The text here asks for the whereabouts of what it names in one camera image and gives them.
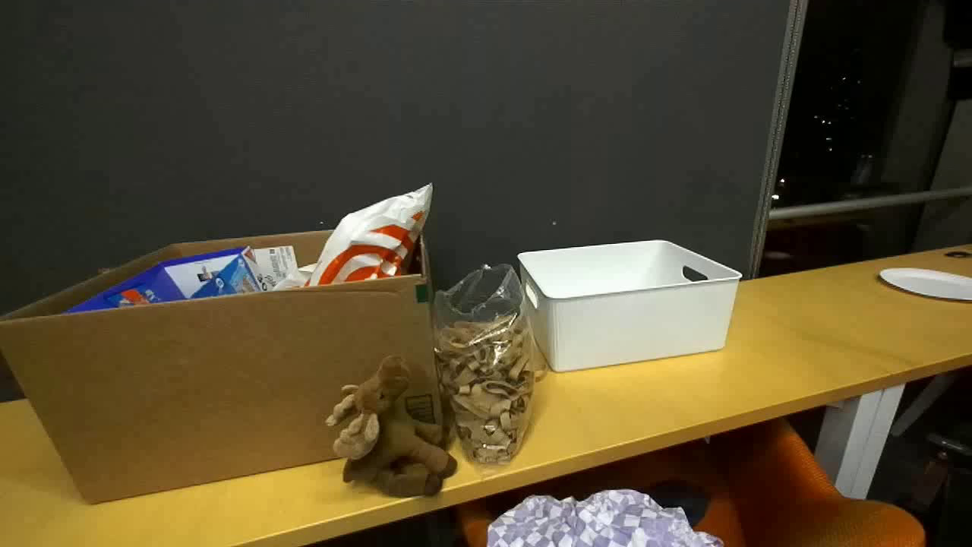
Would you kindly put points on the white table leg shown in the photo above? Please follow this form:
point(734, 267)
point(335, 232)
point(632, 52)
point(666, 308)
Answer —
point(856, 436)

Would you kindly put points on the small white packet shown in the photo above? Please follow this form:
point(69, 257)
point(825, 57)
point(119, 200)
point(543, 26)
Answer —
point(274, 265)

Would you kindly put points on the brown plush moose toy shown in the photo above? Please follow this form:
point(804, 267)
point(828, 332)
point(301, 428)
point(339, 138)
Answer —
point(398, 443)

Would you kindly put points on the purple patterned cloth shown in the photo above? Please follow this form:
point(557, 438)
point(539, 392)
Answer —
point(597, 519)

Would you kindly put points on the white plate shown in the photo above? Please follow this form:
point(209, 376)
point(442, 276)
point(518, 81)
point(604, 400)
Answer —
point(929, 282)

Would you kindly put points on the grey window frame post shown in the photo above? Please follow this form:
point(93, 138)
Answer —
point(779, 131)

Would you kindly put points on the white plastic bin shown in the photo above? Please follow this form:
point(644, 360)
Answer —
point(626, 324)

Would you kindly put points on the white orange striped bag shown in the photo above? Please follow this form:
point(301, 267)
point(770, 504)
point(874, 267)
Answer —
point(367, 248)

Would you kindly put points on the grey window rail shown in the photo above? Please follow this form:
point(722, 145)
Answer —
point(869, 204)

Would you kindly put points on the blue carton box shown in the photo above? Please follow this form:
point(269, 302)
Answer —
point(161, 276)

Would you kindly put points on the brown cardboard box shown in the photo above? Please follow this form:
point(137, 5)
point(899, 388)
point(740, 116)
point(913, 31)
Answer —
point(202, 385)

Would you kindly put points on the orange chair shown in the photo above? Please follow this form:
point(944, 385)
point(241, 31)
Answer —
point(808, 504)

